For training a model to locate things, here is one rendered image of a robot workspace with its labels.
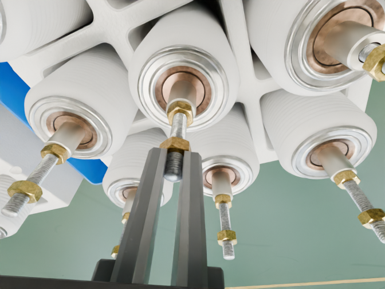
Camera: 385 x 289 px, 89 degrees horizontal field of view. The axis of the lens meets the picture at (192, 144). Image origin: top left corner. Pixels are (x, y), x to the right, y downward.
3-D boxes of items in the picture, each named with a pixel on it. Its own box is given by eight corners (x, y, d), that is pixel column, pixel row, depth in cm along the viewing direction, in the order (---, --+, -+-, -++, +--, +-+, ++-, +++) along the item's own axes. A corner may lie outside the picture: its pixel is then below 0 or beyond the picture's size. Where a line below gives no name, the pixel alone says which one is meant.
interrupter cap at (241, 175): (227, 142, 20) (227, 147, 20) (263, 176, 24) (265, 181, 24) (176, 173, 24) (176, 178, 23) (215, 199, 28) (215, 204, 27)
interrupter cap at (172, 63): (134, 116, 19) (132, 120, 18) (144, 28, 14) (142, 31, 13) (210, 135, 20) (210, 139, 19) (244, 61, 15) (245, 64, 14)
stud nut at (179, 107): (164, 117, 15) (162, 124, 14) (171, 98, 14) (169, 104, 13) (189, 125, 15) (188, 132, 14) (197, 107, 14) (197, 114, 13)
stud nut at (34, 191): (11, 186, 14) (2, 195, 14) (18, 175, 14) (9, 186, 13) (39, 197, 15) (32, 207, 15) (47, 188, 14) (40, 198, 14)
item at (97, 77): (84, 63, 33) (5, 128, 19) (114, 16, 28) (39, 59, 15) (132, 100, 37) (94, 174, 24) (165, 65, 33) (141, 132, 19)
